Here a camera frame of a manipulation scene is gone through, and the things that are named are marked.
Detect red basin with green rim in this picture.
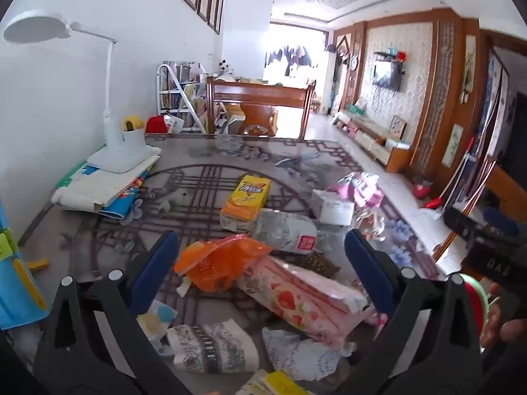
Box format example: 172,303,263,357
459,274,495,346

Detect hanging laundry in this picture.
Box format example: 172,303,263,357
265,45,319,70

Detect blue printed booklet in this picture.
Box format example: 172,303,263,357
99,175,149,220

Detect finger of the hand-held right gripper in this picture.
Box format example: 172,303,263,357
445,206,480,241
484,208,519,237

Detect crushed clear plastic bottle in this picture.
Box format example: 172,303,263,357
251,208,319,253

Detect small brown box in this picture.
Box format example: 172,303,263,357
300,253,340,278

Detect white folded paper sheets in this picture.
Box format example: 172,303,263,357
51,160,160,211

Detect orange plastic bag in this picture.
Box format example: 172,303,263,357
174,234,272,293

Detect wooden television cabinet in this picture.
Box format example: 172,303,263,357
329,109,412,173

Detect yellow drink carton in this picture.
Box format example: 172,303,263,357
220,175,272,233

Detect red bag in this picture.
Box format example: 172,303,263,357
145,116,169,134

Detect person's right hand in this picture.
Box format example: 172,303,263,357
480,284,527,348

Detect white metal rack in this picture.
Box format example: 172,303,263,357
155,61,207,132

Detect blue plastic board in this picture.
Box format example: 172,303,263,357
0,197,48,330

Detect pink plastic bag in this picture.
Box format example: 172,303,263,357
327,171,385,208

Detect wooden dining chair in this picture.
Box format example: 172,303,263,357
206,76,318,138

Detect pink strawberry print pack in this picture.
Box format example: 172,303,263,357
236,255,388,348

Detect black white patterned pack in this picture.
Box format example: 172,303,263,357
167,319,260,375

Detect red handled broom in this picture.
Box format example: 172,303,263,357
424,138,497,215

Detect small white box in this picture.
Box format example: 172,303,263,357
319,199,355,227

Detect floral wall picture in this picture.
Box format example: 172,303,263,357
442,124,464,165

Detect white desk lamp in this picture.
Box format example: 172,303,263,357
3,9,162,173

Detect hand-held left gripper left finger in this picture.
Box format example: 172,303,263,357
33,230,194,395

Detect small yellow lid cup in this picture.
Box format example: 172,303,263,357
137,300,179,356

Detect wall mounted television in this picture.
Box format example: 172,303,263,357
373,62,402,91

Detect yellow flat packet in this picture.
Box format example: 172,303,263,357
236,369,314,395

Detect blue printed poster board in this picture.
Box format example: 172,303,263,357
482,55,509,161

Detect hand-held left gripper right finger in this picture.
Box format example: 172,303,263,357
329,228,484,395

